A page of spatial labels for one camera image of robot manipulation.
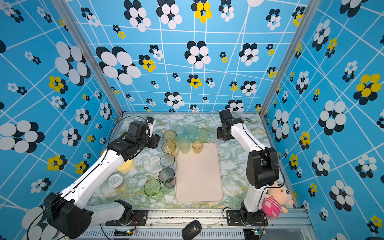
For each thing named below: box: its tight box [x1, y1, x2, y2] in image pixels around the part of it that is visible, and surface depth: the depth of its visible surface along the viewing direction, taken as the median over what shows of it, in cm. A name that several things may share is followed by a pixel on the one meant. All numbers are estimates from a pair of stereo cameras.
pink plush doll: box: [261, 183, 294, 218], surface depth 74 cm
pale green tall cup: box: [178, 137, 191, 155], surface depth 97 cm
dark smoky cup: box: [158, 167, 176, 190], surface depth 79 cm
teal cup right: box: [185, 125, 198, 143], surface depth 100 cm
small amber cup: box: [191, 139, 204, 154], surface depth 98 cm
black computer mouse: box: [181, 220, 202, 240], surface depth 70 cm
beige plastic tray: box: [175, 142, 223, 203], surface depth 86 cm
